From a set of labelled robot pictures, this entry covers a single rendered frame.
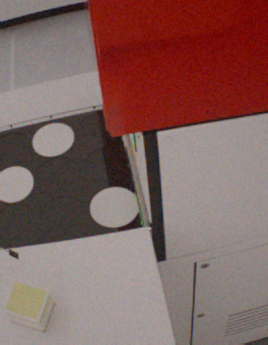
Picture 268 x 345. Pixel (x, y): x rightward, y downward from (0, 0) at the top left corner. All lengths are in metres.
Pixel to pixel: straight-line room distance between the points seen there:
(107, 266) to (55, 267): 0.10
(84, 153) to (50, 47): 1.77
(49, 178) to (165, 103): 0.49
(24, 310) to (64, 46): 2.21
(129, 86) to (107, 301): 0.41
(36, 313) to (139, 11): 0.55
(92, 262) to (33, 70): 1.96
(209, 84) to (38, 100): 0.80
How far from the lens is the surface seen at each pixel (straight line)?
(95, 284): 1.16
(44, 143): 1.47
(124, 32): 0.86
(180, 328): 1.73
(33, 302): 1.08
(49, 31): 3.28
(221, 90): 0.98
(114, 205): 1.33
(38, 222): 1.34
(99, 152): 1.42
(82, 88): 1.69
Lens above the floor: 1.98
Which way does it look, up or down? 51 degrees down
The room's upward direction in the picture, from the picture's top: 7 degrees counter-clockwise
